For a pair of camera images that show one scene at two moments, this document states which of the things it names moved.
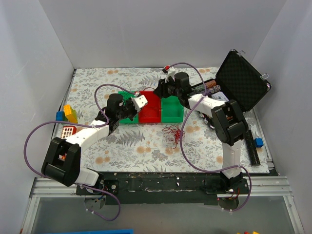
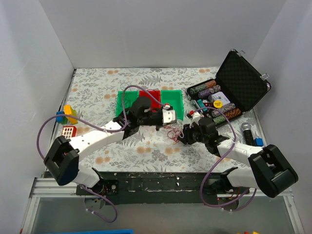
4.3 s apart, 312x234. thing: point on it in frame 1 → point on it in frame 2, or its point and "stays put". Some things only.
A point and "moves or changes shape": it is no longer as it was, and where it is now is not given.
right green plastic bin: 171,109 stays put
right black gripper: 161,88 → 186,137
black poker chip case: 240,80 stays put
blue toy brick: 59,116 stays put
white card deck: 220,95 stays put
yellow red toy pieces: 246,232 stays put
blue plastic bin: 115,231 stays put
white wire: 169,141 moves or changes shape
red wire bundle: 174,129 moves or changes shape
